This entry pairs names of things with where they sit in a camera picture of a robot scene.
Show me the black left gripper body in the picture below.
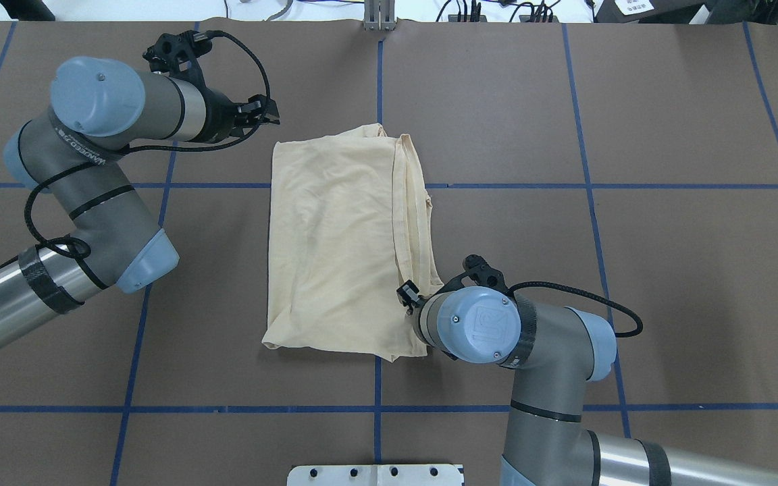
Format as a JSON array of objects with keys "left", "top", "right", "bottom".
[{"left": 203, "top": 91, "right": 275, "bottom": 144}]

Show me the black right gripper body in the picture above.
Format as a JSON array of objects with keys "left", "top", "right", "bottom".
[{"left": 396, "top": 279, "right": 434, "bottom": 323}]

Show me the cream long-sleeve graphic shirt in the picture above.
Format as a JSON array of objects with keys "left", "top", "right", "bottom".
[{"left": 261, "top": 124, "right": 442, "bottom": 362}]

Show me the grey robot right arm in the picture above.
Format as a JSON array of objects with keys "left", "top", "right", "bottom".
[{"left": 397, "top": 279, "right": 778, "bottom": 485}]

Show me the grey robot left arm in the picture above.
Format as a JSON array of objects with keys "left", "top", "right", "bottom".
[{"left": 0, "top": 56, "right": 278, "bottom": 349}]

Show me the black box with label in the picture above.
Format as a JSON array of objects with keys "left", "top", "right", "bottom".
[{"left": 594, "top": 0, "right": 707, "bottom": 24}]

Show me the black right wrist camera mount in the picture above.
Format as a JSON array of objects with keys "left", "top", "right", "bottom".
[{"left": 436, "top": 253, "right": 509, "bottom": 296}]

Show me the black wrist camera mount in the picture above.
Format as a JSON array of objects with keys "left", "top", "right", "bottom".
[
  {"left": 142, "top": 30, "right": 213, "bottom": 87},
  {"left": 436, "top": 253, "right": 509, "bottom": 296}
]

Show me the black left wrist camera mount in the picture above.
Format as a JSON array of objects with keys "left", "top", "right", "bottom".
[{"left": 142, "top": 30, "right": 213, "bottom": 87}]

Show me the aluminium frame post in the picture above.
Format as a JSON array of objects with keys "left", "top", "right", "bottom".
[{"left": 363, "top": 0, "right": 397, "bottom": 32}]

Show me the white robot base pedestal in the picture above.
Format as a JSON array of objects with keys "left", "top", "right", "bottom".
[{"left": 286, "top": 464, "right": 465, "bottom": 485}]

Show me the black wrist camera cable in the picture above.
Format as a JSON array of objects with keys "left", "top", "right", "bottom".
[
  {"left": 24, "top": 30, "right": 272, "bottom": 261},
  {"left": 507, "top": 281, "right": 644, "bottom": 338}
]

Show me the black cable bundle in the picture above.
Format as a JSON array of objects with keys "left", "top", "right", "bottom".
[{"left": 435, "top": 0, "right": 562, "bottom": 24}]

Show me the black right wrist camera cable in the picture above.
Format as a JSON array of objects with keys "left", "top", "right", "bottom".
[{"left": 507, "top": 281, "right": 644, "bottom": 338}]

